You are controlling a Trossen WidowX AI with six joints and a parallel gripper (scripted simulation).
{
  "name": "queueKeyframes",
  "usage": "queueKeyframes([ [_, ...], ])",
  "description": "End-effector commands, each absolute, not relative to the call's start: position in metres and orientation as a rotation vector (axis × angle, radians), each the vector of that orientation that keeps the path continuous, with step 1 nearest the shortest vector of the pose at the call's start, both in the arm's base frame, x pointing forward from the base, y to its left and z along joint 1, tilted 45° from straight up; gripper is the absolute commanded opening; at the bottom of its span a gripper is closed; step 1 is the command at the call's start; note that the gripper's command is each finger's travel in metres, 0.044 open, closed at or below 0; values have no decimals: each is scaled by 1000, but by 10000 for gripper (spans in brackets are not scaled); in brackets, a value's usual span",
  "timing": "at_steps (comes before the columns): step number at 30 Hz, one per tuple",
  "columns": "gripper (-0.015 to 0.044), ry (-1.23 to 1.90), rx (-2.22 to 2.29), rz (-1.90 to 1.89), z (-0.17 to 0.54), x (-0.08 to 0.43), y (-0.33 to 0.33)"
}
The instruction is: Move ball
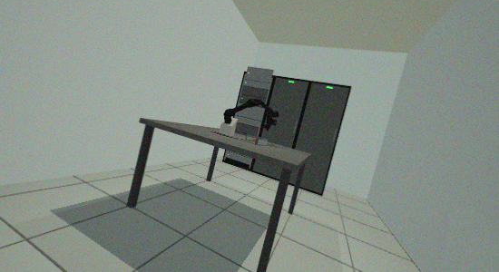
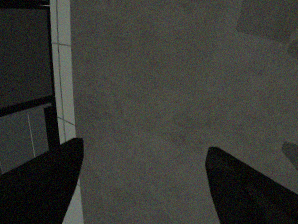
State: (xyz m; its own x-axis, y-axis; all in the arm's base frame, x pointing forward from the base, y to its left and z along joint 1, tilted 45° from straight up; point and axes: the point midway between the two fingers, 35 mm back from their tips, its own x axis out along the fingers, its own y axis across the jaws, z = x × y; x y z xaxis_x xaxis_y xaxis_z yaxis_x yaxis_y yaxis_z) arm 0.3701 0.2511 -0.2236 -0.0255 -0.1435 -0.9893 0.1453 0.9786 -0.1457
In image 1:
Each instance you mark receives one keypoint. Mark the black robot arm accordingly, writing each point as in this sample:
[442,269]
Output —
[251,103]

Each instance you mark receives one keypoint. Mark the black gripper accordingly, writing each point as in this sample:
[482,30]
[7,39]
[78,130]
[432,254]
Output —
[267,126]

